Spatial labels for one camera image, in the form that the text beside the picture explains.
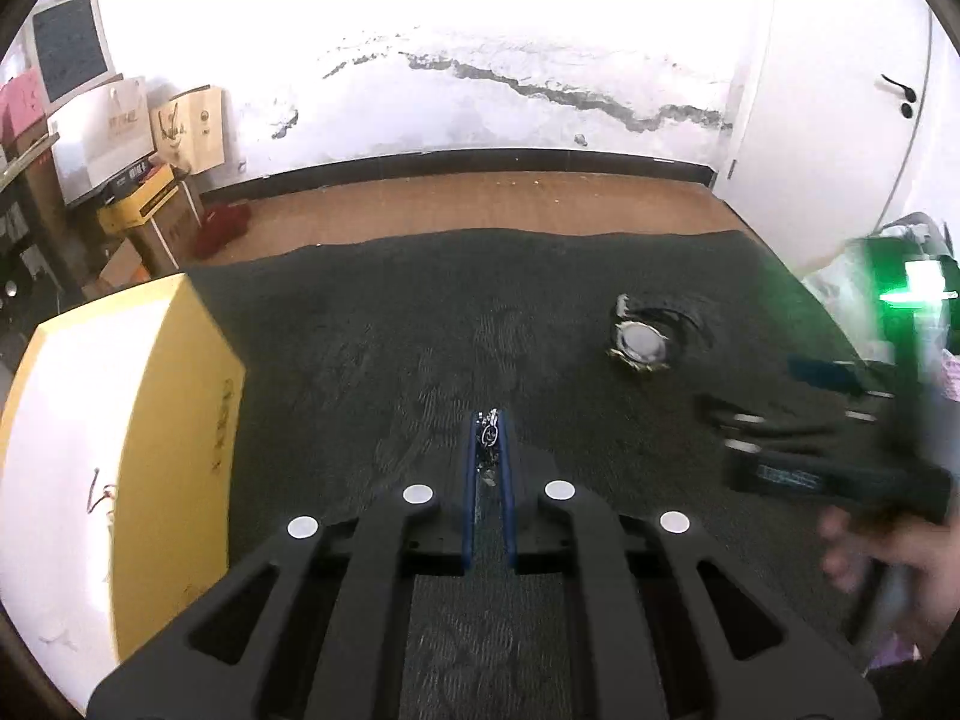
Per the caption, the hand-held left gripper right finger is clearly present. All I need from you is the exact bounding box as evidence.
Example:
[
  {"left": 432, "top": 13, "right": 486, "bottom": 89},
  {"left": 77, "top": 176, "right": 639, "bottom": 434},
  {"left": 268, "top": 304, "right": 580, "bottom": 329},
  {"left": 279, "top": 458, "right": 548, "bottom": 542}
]
[{"left": 496, "top": 411, "right": 882, "bottom": 720}]

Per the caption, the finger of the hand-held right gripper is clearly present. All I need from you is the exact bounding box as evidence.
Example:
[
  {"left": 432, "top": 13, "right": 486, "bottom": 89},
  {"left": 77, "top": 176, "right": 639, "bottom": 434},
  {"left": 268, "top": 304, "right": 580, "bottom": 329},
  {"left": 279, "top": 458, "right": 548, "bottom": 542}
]
[
  {"left": 787, "top": 356, "right": 897, "bottom": 400},
  {"left": 699, "top": 392, "right": 833, "bottom": 442}
]

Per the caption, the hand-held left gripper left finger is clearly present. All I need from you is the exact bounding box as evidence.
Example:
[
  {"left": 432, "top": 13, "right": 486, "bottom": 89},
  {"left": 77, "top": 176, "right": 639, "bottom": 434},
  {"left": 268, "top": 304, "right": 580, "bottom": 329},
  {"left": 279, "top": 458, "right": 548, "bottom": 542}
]
[{"left": 86, "top": 411, "right": 481, "bottom": 720}]

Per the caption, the small silver pendant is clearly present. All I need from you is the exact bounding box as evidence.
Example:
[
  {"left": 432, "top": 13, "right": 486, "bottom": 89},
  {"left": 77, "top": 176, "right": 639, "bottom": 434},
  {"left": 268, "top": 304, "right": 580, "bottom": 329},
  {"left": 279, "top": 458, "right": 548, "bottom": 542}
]
[{"left": 480, "top": 406, "right": 502, "bottom": 488}]

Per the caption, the black wrist watch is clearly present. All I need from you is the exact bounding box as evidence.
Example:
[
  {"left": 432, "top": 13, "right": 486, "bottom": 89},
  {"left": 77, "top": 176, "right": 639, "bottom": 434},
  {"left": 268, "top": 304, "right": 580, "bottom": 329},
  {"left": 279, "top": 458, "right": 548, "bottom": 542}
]
[{"left": 606, "top": 294, "right": 710, "bottom": 374}]

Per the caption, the person's right hand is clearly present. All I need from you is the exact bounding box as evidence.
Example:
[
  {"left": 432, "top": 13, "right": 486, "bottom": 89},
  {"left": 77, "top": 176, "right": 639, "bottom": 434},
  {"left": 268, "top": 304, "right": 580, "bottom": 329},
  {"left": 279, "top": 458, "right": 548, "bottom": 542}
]
[{"left": 817, "top": 502, "right": 960, "bottom": 662}]

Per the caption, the dark patterned mat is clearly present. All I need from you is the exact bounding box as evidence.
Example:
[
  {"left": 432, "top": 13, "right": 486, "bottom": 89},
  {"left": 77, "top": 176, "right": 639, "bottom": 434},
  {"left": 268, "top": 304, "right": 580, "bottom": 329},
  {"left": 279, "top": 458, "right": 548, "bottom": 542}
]
[{"left": 184, "top": 229, "right": 893, "bottom": 720}]

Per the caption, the white door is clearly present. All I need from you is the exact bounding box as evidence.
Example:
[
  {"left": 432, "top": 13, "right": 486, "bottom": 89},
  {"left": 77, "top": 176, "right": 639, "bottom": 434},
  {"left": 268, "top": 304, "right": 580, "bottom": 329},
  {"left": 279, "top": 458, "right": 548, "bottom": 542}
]
[{"left": 727, "top": 0, "right": 960, "bottom": 271}]

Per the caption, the red cloth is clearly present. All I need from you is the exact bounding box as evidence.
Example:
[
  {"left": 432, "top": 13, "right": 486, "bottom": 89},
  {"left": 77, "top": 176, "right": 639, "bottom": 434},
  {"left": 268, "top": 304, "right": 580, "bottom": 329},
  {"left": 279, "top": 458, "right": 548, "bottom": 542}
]
[{"left": 193, "top": 204, "right": 252, "bottom": 260}]

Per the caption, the small cardboard box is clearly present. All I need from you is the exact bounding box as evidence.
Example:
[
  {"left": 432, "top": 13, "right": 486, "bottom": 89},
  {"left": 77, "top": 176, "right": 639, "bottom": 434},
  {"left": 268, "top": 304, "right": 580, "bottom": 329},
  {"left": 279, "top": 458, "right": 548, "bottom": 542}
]
[{"left": 101, "top": 240, "right": 149, "bottom": 295}]

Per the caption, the yellow and black box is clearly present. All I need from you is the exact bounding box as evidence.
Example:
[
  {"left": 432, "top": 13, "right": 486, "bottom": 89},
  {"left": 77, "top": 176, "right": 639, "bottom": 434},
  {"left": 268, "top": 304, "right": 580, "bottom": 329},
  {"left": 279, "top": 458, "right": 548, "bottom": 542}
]
[{"left": 97, "top": 161, "right": 181, "bottom": 233}]

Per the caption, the brown paper bag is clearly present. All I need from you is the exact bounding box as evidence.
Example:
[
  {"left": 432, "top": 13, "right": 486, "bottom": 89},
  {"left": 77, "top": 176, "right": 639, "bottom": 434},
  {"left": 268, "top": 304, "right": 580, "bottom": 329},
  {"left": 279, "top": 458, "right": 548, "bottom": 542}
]
[{"left": 150, "top": 86, "right": 226, "bottom": 173}]

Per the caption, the dark shelf unit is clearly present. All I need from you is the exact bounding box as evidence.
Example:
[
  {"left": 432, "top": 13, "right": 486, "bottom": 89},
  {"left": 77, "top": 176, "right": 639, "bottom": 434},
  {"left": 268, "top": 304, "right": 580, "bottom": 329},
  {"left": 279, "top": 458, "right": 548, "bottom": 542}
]
[{"left": 0, "top": 135, "right": 83, "bottom": 316}]

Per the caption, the white paper bag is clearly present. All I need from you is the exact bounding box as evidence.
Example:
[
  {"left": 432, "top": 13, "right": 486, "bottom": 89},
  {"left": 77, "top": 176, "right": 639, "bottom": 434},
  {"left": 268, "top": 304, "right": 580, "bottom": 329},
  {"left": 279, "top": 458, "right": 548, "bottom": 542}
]
[{"left": 49, "top": 77, "right": 155, "bottom": 207}]

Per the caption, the pink box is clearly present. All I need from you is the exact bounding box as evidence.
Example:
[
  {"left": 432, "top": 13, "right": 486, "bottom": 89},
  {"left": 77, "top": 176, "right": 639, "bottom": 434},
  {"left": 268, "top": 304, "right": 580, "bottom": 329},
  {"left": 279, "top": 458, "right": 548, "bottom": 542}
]
[{"left": 0, "top": 67, "right": 47, "bottom": 143}]

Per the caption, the old white monitor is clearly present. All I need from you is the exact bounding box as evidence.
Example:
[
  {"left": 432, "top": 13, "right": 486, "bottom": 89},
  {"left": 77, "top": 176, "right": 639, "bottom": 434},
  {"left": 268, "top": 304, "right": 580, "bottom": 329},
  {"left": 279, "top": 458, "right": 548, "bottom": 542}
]
[{"left": 26, "top": 0, "right": 115, "bottom": 107}]

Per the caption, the black door handle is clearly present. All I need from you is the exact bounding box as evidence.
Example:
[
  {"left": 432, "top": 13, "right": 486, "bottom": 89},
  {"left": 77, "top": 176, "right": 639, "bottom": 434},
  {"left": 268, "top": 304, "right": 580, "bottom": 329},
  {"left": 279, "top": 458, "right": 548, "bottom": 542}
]
[{"left": 881, "top": 73, "right": 920, "bottom": 119}]

